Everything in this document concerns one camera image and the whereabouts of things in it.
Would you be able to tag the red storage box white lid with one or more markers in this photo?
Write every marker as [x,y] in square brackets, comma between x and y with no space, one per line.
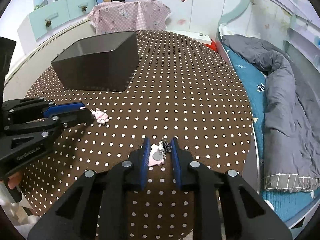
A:
[206,40]

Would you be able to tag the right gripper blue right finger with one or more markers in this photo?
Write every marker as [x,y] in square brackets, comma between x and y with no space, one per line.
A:
[175,150]

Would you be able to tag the pink checkered cloth cover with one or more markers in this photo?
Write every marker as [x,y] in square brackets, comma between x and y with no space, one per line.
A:
[113,17]

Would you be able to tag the person left hand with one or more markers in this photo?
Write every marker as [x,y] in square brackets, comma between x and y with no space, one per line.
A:
[14,180]

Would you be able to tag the dark metal storage box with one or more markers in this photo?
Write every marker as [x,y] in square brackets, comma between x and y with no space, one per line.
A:
[102,62]

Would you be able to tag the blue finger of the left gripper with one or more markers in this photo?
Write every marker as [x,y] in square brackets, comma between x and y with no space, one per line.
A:
[55,110]
[71,119]

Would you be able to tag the grey duvet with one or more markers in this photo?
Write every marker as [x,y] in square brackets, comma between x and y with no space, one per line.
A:
[291,133]

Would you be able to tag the brown polka dot tablecloth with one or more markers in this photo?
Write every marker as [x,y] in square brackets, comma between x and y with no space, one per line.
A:
[181,89]

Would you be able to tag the mint drawer unit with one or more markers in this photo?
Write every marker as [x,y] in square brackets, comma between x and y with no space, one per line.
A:
[46,21]

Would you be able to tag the pink bunny charm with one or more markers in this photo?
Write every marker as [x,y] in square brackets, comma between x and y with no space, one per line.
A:
[100,116]

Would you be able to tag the mint green bunk bed frame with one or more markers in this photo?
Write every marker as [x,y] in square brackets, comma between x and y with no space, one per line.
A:
[285,109]

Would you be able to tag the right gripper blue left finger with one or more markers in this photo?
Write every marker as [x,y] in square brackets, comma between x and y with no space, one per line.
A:
[144,162]

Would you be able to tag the teal bed sheet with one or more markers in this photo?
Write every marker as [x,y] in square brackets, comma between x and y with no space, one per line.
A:
[290,207]

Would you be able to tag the beige low cabinet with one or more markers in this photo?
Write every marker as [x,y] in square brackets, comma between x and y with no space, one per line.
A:
[24,73]

